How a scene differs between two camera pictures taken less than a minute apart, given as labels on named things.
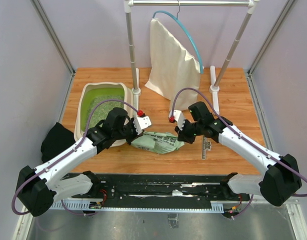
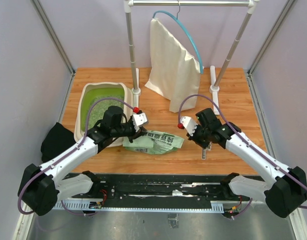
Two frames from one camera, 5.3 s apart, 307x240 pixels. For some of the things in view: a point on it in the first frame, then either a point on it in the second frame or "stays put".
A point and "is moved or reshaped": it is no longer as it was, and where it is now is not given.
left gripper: x=135 y=135 stays put
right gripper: x=183 y=135 to x=193 y=137
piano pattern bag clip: x=206 y=145 stays put
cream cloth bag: x=173 y=67 stays put
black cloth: x=58 y=139 stays put
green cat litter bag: x=158 y=142 is moved or reshaped
